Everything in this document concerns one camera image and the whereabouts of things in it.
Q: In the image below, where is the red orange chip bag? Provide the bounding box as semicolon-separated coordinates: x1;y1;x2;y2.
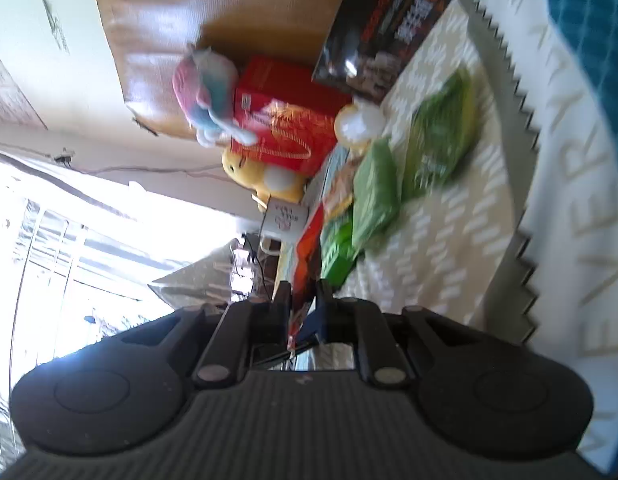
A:
287;202;324;352

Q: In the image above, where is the bright green snack bag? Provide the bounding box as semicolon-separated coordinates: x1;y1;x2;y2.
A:
320;209;360;289

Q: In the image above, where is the green snack packet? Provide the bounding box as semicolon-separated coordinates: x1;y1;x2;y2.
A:
351;138;400;250

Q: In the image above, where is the green yellow snack bag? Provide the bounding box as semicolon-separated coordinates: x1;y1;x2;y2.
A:
401;64;478;202

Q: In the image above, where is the black storage box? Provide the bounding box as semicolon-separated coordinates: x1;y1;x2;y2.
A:
312;0;451;104

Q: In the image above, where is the white mug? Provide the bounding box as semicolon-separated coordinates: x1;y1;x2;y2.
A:
259;197;309;256

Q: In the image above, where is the beige patterned blanket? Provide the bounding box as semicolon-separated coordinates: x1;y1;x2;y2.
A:
335;0;537;330

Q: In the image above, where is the yellow plush toy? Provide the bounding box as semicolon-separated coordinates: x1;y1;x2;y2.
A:
222;148;307;212

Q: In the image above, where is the white round plush ball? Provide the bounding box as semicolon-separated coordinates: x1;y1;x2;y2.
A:
334;102;386;151

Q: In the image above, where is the red gift bag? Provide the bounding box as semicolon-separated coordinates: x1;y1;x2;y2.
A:
231;56;352;177

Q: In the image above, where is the pink blue plush toy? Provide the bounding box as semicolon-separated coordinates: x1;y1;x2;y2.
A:
172;46;258;148

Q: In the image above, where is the white lettered blanket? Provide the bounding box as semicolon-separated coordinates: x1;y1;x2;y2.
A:
476;0;618;477

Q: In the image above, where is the wooden headboard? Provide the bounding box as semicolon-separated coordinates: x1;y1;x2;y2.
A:
96;0;341;139

